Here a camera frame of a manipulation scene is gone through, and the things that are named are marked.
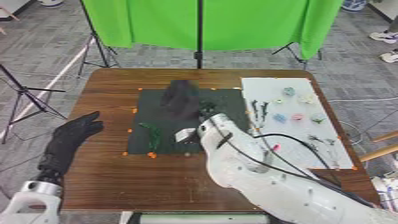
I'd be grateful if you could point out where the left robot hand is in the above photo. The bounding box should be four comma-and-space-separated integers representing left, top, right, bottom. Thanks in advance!
38, 111, 107, 175

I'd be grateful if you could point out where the green sprig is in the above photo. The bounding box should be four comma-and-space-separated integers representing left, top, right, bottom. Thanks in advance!
138, 122, 164, 152
251, 99, 262, 116
260, 101, 271, 118

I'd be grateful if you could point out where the black tripod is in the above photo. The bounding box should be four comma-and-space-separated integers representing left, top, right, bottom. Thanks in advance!
0, 63, 70, 145

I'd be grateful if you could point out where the dark mat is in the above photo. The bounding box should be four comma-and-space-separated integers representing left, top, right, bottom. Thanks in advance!
127, 87, 251, 156

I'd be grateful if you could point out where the black backdrop stand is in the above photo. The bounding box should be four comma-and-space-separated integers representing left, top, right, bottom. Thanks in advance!
193, 0, 209, 70
273, 41, 326, 71
79, 0, 122, 78

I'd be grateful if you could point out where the pale grey bar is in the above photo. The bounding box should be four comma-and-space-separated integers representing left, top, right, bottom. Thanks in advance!
122, 211, 274, 224

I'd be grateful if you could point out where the white sheet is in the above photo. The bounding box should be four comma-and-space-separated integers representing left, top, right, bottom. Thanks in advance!
239, 77, 360, 170

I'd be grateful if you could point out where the blue white vase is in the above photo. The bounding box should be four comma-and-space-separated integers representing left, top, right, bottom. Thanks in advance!
38, 0, 66, 8
342, 0, 370, 13

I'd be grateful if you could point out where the white flower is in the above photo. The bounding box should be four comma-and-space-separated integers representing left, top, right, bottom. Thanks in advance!
299, 93, 321, 105

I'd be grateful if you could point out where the person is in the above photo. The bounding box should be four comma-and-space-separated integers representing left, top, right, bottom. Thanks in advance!
369, 14, 398, 64

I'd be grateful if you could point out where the black cable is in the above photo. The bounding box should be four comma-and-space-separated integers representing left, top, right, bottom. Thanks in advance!
251, 132, 345, 188

